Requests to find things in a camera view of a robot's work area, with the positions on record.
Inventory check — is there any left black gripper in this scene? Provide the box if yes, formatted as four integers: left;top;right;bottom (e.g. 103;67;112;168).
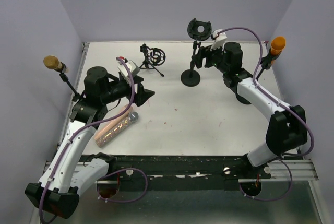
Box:
101;74;156;107

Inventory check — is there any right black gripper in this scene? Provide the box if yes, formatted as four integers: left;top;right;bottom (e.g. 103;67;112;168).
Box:
191;41;229;74

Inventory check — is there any silver glitter microphone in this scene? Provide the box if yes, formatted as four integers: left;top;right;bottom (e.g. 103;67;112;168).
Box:
95;112;139;148

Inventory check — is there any black round base shock stand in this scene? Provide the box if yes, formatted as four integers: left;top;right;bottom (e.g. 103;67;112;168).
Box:
181;18;212;87

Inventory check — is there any black tripod shock mount stand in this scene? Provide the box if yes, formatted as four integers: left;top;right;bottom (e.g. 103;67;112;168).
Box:
139;43;166;77

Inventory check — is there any pink microphone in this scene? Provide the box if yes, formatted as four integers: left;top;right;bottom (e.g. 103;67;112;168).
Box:
94;106;133;143

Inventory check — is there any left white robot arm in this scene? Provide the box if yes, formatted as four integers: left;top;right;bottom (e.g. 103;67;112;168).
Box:
25;62;155;223

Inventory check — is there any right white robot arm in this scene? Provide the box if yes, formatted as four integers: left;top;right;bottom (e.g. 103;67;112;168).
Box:
192;42;307;178

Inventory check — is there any left black round base stand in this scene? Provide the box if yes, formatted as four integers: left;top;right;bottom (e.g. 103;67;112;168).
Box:
59;70;83;102

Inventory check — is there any right black round base stand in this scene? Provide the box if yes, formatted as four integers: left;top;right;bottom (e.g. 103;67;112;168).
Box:
236;48;282;105

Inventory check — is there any orange microphone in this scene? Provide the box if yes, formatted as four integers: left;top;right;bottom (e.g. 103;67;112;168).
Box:
270;37;286;64

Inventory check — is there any gold microphone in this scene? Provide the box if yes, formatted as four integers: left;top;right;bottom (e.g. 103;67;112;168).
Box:
43;55;69;73

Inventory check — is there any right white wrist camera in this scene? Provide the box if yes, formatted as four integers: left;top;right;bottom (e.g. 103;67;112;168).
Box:
210;29;227;51

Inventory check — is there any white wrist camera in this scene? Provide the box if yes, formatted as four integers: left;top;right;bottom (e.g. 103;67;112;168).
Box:
116;56;140;85
210;29;227;51

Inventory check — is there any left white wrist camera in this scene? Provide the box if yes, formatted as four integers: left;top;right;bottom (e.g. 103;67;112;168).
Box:
116;56;140;85

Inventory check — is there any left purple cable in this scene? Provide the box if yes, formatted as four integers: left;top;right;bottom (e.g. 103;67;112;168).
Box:
38;56;148;224

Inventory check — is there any purple cable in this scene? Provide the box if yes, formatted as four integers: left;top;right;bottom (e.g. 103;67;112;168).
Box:
38;56;148;224
212;26;315;201

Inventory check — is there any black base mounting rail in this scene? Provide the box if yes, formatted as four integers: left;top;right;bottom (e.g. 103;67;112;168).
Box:
78;153;272;192

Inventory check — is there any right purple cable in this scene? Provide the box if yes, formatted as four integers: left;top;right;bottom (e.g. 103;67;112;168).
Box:
212;26;315;201

